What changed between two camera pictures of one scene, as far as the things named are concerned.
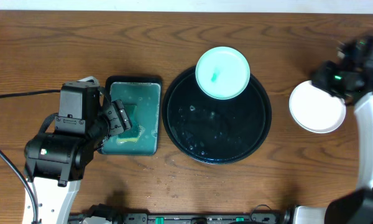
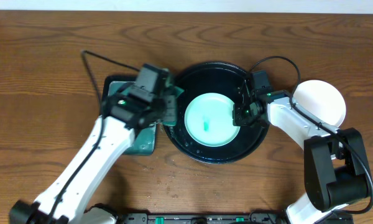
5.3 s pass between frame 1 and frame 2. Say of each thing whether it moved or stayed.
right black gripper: moved
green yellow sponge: moved
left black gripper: moved
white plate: stayed
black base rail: stayed
